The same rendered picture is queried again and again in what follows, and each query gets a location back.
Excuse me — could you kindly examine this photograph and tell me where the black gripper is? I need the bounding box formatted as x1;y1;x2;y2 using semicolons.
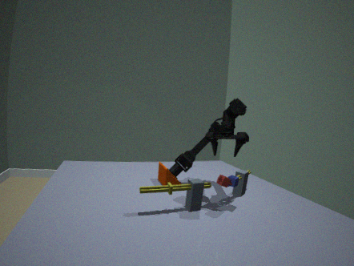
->
205;119;249;157

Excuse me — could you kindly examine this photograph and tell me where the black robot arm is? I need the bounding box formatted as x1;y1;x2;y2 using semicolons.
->
168;99;246;179

